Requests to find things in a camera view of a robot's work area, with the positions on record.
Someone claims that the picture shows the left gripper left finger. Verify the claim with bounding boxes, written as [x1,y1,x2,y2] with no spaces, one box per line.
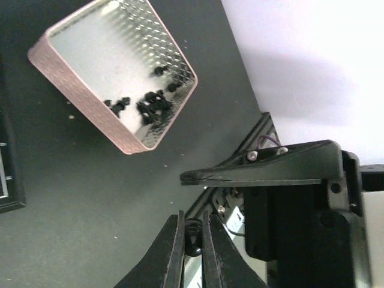
[115,211,185,287]

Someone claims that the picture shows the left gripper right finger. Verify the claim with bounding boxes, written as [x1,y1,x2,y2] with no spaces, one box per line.
[202,211,268,287]

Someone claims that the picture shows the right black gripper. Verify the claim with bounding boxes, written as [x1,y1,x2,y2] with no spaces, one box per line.
[180,140,371,287]

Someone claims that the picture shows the pink metal tin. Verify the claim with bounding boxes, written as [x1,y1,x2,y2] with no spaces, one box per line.
[28,1,198,155]

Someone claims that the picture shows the black chess piece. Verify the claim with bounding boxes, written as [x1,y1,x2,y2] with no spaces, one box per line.
[185,218,202,257]
[167,82,182,92]
[111,97,131,117]
[154,65,169,76]
[136,90,173,124]

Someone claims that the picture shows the black and silver chessboard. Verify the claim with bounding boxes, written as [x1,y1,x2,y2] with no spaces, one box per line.
[1,61,26,214]

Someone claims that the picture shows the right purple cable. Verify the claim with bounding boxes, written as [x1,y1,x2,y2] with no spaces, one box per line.
[256,134,281,149]

